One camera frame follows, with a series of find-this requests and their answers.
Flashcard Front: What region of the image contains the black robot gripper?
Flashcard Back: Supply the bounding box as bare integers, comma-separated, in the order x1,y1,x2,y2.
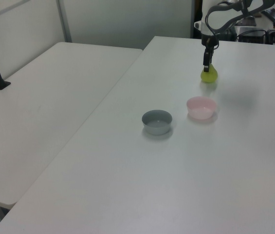
201,34,220,73

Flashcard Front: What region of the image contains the green pear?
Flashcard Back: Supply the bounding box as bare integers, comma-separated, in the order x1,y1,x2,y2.
200,63,219,84

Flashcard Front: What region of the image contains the pink plastic bowl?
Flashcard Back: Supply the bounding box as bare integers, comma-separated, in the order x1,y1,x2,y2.
186,96,218,120

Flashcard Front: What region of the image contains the grey plastic bowl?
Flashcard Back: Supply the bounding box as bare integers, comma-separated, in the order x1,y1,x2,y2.
141,109,173,136

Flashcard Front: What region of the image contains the black electronics box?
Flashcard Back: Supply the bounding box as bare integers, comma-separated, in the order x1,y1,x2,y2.
236,28,267,43

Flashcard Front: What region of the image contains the white side table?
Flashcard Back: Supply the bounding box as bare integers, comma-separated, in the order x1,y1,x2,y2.
0,41,144,234

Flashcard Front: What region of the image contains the grey robot cable conduit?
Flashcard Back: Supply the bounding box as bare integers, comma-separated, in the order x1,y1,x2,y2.
205,0,275,34

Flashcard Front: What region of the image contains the grey metal partition post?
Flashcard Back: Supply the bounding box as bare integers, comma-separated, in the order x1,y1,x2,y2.
56,0,73,43

